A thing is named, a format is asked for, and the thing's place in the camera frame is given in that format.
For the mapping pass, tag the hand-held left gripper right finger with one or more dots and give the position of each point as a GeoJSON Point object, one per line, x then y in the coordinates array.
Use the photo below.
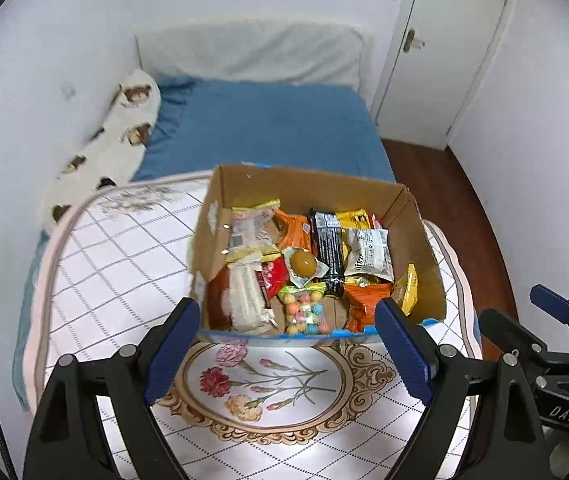
{"type": "Point", "coordinates": [404, 345]}

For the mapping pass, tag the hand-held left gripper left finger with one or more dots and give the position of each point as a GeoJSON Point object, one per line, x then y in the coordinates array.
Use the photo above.
{"type": "Point", "coordinates": [174, 345]}

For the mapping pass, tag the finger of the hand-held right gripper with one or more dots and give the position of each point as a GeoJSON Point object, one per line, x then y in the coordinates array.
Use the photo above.
{"type": "Point", "coordinates": [507, 332]}
{"type": "Point", "coordinates": [552, 302]}

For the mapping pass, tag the orange red snack packet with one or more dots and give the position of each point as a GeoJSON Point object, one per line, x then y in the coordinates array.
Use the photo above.
{"type": "Point", "coordinates": [364, 305]}

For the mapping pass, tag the dark red snack packet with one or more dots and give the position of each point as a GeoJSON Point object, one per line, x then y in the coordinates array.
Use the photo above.
{"type": "Point", "coordinates": [217, 295]}

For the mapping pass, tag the long silver white packet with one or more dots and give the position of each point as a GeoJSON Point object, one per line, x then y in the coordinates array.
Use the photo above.
{"type": "Point", "coordinates": [244, 295]}

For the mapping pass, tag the white printed snack packet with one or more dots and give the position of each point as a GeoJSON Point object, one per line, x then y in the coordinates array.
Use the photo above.
{"type": "Point", "coordinates": [369, 255]}

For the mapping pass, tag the colourful candy ball bag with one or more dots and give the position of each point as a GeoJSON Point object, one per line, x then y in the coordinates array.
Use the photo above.
{"type": "Point", "coordinates": [304, 310]}

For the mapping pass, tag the cardboard box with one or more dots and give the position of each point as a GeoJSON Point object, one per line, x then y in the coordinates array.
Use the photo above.
{"type": "Point", "coordinates": [414, 230]}

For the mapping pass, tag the red and white packet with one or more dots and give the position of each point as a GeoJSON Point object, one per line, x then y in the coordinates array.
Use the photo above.
{"type": "Point", "coordinates": [273, 276]}

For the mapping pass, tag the clear braised egg packet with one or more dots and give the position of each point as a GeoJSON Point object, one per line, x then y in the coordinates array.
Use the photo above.
{"type": "Point", "coordinates": [302, 262]}

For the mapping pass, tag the white packet with yellow edge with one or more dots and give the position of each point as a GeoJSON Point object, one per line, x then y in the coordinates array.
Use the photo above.
{"type": "Point", "coordinates": [252, 225]}

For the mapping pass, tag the black snack packet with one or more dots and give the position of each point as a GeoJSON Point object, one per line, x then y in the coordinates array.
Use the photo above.
{"type": "Point", "coordinates": [329, 245]}

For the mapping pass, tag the yellow snack packet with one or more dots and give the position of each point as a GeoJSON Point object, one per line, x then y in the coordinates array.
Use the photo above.
{"type": "Point", "coordinates": [357, 219]}

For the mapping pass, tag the bear print body pillow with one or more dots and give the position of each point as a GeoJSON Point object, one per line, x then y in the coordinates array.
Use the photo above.
{"type": "Point", "coordinates": [114, 145]}

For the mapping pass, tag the blue bed sheet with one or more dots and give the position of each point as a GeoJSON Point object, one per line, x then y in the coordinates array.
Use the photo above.
{"type": "Point", "coordinates": [274, 125]}

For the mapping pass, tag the white door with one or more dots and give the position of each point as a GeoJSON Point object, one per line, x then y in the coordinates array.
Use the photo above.
{"type": "Point", "coordinates": [449, 55]}

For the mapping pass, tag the grey textured pillow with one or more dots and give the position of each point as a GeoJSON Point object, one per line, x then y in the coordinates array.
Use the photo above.
{"type": "Point", "coordinates": [249, 52]}

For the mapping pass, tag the white wall socket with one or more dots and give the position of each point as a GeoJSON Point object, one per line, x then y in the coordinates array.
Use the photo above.
{"type": "Point", "coordinates": [68, 90]}

